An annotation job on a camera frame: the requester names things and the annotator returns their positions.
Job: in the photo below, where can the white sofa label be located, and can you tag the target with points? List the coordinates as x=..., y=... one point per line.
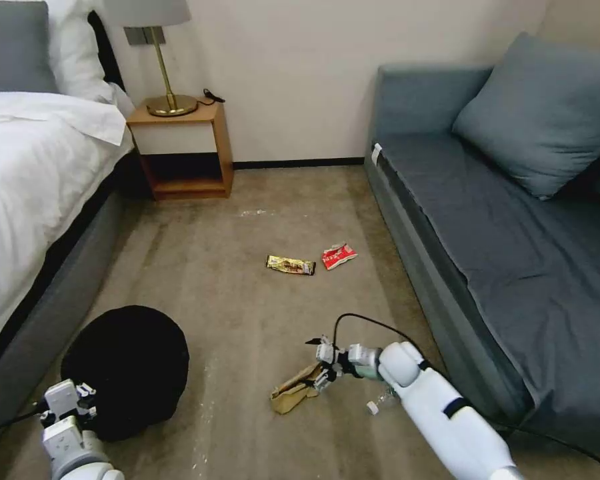
x=377, y=154

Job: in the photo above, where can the dark grey sofa cover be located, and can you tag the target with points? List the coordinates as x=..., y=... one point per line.
x=520, y=260

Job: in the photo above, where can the clear plastic bottle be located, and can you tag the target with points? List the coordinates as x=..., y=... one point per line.
x=382, y=400

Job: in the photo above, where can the red snack wrapper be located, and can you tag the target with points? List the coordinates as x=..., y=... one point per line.
x=337, y=257

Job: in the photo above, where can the black round trash bin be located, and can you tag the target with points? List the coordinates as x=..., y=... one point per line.
x=130, y=370

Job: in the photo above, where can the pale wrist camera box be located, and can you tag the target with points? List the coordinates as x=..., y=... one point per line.
x=326, y=353
x=61, y=397

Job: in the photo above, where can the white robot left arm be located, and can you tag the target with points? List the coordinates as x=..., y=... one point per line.
x=75, y=450

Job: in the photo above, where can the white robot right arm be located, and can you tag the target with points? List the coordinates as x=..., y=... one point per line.
x=430, y=395

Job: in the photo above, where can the white pillow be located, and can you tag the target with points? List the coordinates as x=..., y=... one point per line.
x=77, y=55

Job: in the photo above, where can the wooden nightstand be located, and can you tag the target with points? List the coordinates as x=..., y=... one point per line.
x=180, y=130

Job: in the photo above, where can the grey pillow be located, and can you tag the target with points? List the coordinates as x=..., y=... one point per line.
x=12, y=45

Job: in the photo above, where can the grey-blue sofa cushion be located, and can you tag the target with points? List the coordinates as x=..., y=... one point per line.
x=535, y=115

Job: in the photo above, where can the black headboard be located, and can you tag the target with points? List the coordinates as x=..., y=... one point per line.
x=105, y=50

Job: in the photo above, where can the grey-blue sofa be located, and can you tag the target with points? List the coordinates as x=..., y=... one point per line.
x=415, y=95

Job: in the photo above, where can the brass table lamp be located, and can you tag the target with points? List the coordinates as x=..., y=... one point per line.
x=171, y=104

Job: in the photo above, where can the white floor crumbs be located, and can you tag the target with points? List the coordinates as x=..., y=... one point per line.
x=252, y=213

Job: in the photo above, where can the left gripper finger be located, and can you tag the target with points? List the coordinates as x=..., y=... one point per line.
x=86, y=389
x=87, y=411

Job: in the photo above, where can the brown paper bag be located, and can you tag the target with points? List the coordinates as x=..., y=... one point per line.
x=292, y=395

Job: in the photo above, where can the gold snack wrapper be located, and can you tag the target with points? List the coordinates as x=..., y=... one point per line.
x=290, y=265

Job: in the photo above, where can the grey bed base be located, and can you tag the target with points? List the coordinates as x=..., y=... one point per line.
x=55, y=295

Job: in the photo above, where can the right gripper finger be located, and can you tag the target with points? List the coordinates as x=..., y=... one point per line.
x=325, y=378
x=321, y=341

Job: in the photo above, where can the silver wall switch plate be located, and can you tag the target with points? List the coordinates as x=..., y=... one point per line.
x=140, y=36

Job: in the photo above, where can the black baseboard strip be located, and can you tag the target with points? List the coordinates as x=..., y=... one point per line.
x=300, y=162

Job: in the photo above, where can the white bed duvet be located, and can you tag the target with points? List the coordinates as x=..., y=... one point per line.
x=30, y=175

